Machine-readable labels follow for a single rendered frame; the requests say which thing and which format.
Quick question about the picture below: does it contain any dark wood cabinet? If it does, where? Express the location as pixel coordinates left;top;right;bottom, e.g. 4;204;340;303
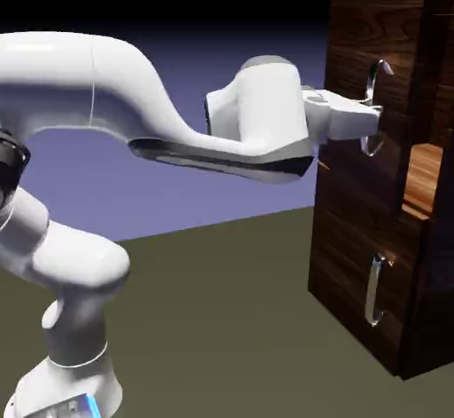
307;0;454;383

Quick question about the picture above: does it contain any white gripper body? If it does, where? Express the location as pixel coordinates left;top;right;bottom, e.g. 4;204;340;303
325;90;382;141

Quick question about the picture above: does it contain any curved silver door handle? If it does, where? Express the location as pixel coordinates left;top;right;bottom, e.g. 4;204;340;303
364;251;395;329
359;58;395;159

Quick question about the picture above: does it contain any dark wood cabinet door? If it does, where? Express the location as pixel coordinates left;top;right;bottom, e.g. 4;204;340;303
307;159;433;380
316;0;429;210

